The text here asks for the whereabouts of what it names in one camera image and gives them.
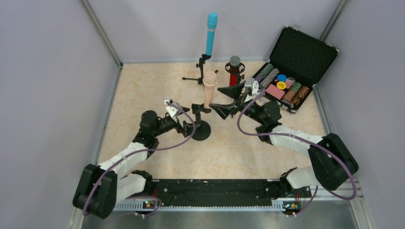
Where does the black round-base mic stand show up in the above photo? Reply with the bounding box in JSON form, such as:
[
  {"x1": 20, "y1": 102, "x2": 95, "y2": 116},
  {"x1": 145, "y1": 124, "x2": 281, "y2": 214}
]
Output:
[{"x1": 191, "y1": 104, "x2": 212, "y2": 141}]

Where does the black tripod stand with basket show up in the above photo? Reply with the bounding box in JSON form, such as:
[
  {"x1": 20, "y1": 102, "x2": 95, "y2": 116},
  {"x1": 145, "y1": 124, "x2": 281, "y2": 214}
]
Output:
[{"x1": 225, "y1": 62, "x2": 245, "y2": 87}]

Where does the beige microphone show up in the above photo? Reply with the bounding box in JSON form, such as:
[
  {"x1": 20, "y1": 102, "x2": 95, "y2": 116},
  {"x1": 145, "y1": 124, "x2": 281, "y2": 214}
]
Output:
[{"x1": 202, "y1": 71, "x2": 217, "y2": 109}]

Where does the red glitter microphone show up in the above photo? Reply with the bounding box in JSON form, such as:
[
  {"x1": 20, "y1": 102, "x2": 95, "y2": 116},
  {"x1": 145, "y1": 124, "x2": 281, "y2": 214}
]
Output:
[{"x1": 229, "y1": 55, "x2": 241, "y2": 86}]

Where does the small black tripod mic stand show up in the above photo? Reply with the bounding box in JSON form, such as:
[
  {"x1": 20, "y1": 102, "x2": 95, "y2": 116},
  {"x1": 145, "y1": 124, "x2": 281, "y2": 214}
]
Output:
[{"x1": 181, "y1": 53, "x2": 220, "y2": 86}]

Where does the blue microphone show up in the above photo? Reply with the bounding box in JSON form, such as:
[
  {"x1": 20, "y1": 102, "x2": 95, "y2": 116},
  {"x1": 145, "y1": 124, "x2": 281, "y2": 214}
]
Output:
[{"x1": 205, "y1": 12, "x2": 218, "y2": 56}]

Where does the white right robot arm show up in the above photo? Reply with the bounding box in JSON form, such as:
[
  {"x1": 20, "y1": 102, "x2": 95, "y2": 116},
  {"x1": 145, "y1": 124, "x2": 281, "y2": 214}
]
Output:
[{"x1": 209, "y1": 80, "x2": 359, "y2": 193}]

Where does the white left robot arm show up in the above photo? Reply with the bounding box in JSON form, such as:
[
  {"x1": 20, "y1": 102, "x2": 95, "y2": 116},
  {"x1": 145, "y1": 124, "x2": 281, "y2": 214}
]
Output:
[{"x1": 73, "y1": 100, "x2": 197, "y2": 219}]

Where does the pink playing card deck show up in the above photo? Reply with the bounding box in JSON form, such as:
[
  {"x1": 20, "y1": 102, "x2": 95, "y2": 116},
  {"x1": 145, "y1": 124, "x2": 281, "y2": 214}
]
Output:
[{"x1": 266, "y1": 84, "x2": 285, "y2": 100}]

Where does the yellow big blind button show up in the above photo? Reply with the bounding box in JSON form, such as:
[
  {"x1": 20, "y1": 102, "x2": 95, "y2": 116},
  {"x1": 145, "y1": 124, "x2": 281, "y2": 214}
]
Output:
[{"x1": 277, "y1": 82, "x2": 287, "y2": 90}]

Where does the blue dealer button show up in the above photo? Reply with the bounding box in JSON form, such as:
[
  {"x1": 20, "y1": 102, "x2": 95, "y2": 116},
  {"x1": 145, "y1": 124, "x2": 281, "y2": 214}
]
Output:
[{"x1": 277, "y1": 74, "x2": 287, "y2": 82}]

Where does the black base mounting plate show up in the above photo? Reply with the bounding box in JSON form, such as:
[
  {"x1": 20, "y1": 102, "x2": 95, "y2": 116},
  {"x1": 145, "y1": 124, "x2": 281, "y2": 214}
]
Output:
[{"x1": 132, "y1": 179, "x2": 312, "y2": 207}]

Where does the black poker chip case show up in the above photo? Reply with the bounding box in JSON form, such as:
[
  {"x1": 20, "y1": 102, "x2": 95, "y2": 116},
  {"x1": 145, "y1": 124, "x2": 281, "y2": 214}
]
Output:
[{"x1": 253, "y1": 26, "x2": 339, "y2": 114}]

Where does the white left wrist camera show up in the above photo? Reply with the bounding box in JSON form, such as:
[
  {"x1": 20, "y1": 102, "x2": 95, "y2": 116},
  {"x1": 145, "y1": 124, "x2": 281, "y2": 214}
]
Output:
[{"x1": 164, "y1": 100, "x2": 183, "y2": 121}]

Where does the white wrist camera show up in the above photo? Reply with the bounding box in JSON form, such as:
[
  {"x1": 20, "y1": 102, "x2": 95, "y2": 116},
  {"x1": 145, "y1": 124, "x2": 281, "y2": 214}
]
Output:
[
  {"x1": 243, "y1": 78, "x2": 260, "y2": 103},
  {"x1": 164, "y1": 100, "x2": 183, "y2": 121}
]

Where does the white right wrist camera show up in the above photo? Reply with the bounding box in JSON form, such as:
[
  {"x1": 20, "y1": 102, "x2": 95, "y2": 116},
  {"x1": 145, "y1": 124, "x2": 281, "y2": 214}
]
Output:
[{"x1": 243, "y1": 78, "x2": 260, "y2": 103}]

